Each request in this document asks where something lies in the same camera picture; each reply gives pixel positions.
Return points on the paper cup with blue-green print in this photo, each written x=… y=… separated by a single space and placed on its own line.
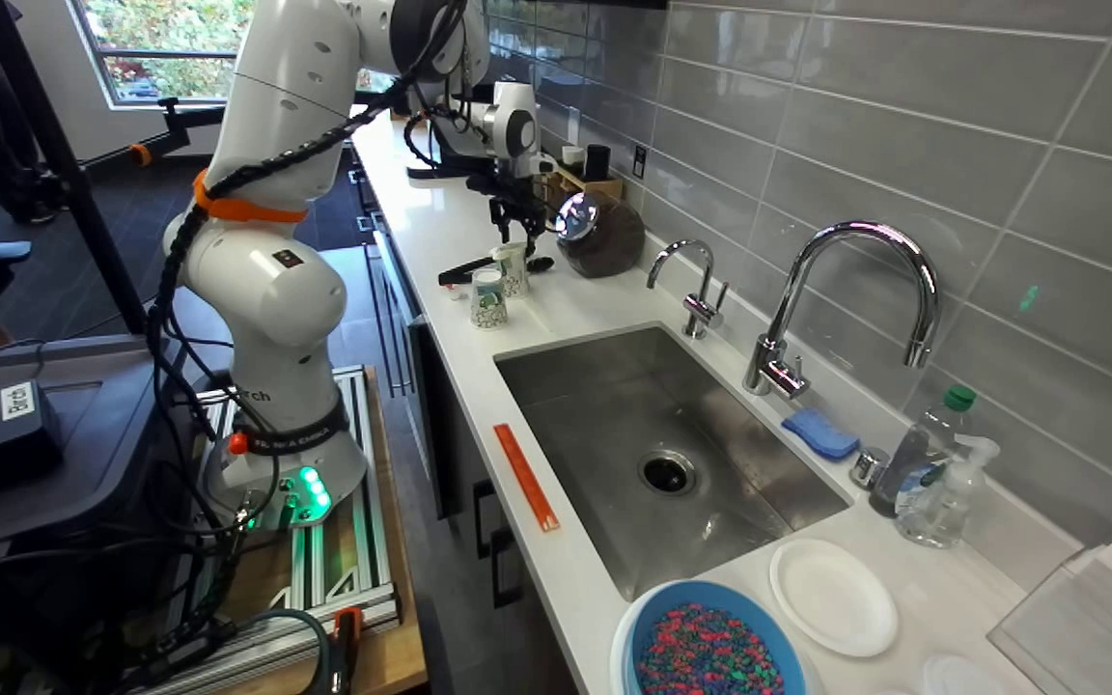
x=490 y=301

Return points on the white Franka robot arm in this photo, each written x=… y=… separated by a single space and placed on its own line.
x=268 y=311

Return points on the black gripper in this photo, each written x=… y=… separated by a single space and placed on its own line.
x=521 y=194

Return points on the wooden robot cart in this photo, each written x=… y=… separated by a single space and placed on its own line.
x=389 y=641

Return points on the small white plate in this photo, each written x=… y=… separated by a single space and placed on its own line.
x=832 y=599

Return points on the dark base cabinet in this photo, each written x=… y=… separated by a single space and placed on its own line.
x=455 y=448

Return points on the dark grey case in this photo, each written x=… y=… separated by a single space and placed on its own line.
x=19 y=448

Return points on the stainless steel sink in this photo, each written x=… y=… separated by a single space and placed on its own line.
x=620 y=436

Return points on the blue bowl of coloured beads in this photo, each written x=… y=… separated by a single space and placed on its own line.
x=712 y=641

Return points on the aluminium extrusion frame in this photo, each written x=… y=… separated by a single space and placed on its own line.
x=348 y=554

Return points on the clear soap bottle green cap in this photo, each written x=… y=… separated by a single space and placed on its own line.
x=948 y=486

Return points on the window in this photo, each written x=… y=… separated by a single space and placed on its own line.
x=164 y=42

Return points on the wooden box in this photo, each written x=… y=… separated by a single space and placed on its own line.
x=602 y=190

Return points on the small chrome faucet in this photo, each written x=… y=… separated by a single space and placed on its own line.
x=703 y=301

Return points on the black tripod pole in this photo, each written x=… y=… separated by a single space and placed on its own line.
x=60 y=166

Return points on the black boom rod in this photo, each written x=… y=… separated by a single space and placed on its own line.
x=182 y=122

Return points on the blue sponge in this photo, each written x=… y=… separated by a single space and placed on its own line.
x=820 y=432

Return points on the white QR tag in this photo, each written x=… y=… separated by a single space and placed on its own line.
x=19 y=404

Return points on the tall chrome gooseneck faucet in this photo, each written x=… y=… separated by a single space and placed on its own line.
x=841 y=238

